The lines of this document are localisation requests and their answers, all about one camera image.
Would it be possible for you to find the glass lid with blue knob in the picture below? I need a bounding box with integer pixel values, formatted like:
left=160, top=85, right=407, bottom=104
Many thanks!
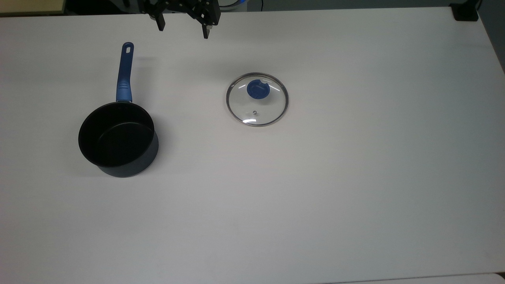
left=226, top=72, right=290, bottom=127

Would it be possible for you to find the black saucepan with blue handle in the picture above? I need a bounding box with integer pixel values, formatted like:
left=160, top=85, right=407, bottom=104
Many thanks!
left=78, top=42, right=159, bottom=178

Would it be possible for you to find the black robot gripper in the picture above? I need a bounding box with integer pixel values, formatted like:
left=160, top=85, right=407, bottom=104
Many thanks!
left=140, top=0, right=220, bottom=39

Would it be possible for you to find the yellow wooden board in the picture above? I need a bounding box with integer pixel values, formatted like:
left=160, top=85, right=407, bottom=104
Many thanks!
left=0, top=0, right=67, bottom=15

